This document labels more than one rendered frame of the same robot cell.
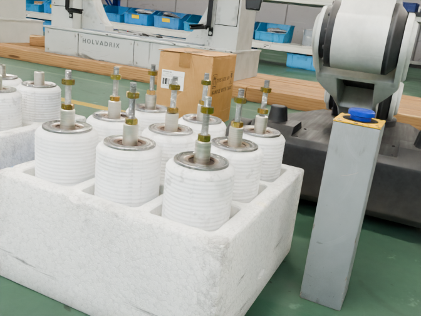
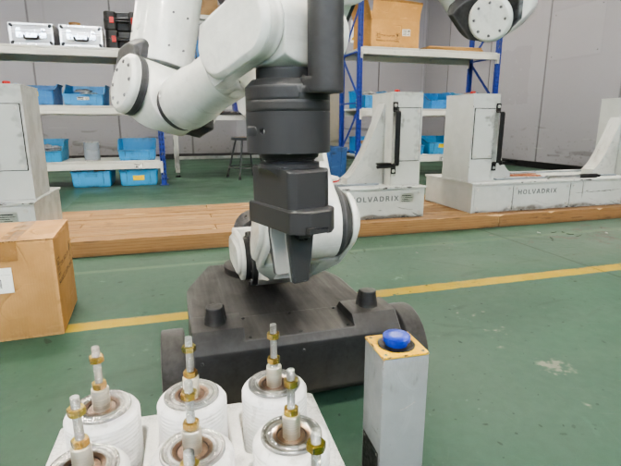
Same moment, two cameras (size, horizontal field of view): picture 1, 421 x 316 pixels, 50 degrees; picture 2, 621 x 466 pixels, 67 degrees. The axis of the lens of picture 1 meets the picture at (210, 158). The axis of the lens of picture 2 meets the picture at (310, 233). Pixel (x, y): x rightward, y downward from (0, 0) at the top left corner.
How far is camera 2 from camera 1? 0.43 m
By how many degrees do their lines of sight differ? 37
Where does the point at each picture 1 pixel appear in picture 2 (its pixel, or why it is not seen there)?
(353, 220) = (418, 447)
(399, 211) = not seen: hidden behind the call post
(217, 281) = not seen: outside the picture
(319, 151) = (283, 347)
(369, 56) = (327, 246)
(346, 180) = (405, 412)
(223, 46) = (15, 196)
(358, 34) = not seen: hidden behind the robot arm
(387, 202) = (357, 371)
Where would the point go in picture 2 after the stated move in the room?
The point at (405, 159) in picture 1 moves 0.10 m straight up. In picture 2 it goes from (361, 324) to (363, 282)
